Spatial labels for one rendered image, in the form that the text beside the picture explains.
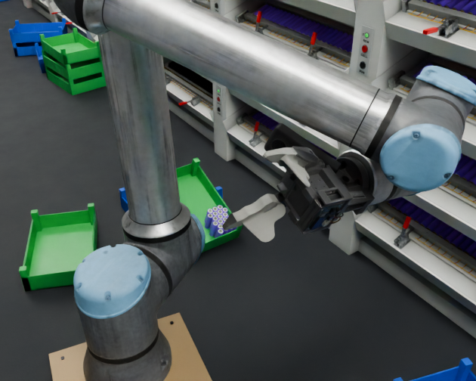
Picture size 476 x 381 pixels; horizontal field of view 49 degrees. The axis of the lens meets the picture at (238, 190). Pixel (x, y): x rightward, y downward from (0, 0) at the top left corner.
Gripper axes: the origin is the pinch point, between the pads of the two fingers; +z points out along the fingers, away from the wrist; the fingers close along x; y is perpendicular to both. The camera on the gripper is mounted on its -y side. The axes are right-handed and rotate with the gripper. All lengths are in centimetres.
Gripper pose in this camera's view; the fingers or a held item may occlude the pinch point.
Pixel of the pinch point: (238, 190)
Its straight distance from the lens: 69.9
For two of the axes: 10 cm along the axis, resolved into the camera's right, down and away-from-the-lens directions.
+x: -3.6, 6.4, 6.8
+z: -8.1, 1.6, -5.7
